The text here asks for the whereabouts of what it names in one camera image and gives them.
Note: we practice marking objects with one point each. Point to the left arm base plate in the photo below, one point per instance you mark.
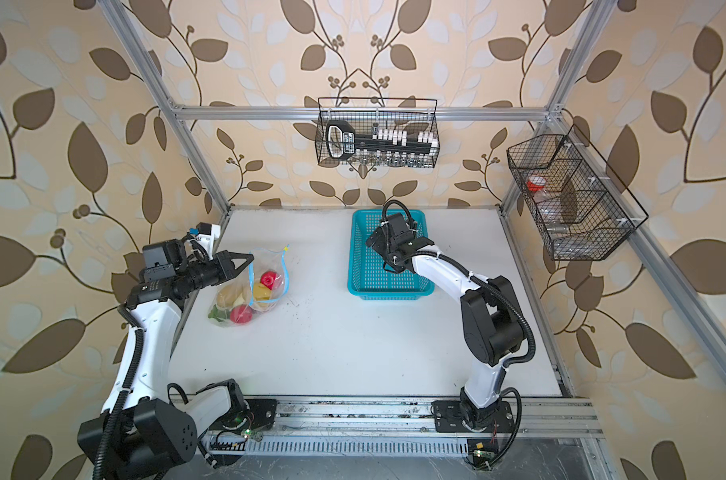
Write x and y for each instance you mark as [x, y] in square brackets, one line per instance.
[260, 413]

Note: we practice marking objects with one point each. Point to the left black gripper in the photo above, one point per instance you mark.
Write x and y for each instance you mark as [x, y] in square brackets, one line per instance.
[220, 262]

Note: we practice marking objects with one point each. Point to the back black wire basket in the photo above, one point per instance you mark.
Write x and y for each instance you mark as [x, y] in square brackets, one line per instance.
[412, 113]

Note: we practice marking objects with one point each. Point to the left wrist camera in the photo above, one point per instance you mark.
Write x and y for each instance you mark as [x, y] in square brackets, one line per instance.
[206, 234]

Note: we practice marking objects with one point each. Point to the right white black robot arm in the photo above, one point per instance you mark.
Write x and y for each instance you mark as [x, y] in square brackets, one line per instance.
[494, 328]

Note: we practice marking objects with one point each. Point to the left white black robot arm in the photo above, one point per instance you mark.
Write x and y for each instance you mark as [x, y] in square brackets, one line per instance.
[139, 431]

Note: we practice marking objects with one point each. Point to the red capped bottle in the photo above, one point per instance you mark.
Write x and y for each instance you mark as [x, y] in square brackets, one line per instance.
[537, 186]

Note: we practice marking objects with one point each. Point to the red apple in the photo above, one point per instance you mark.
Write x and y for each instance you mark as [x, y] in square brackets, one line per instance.
[271, 280]

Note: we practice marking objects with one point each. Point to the red tomato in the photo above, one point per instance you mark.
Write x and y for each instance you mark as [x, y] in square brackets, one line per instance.
[241, 314]

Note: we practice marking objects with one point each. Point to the clear zip top bag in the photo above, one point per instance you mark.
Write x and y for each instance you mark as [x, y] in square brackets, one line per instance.
[263, 260]

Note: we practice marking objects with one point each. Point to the aluminium front rail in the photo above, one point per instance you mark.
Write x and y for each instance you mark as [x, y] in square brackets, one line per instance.
[391, 416]

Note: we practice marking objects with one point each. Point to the yellow potato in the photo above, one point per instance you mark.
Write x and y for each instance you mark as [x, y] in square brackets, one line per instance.
[230, 296]
[261, 293]

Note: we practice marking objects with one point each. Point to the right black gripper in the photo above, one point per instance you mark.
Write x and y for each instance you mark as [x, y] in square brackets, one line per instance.
[378, 245]

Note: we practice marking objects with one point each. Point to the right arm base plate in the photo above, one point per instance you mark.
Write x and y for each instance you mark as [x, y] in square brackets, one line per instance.
[455, 416]

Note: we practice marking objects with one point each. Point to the right black wire basket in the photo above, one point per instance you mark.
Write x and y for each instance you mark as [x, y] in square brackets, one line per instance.
[594, 211]

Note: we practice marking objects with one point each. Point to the black wire basket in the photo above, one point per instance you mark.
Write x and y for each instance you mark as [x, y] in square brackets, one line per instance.
[594, 211]
[412, 113]

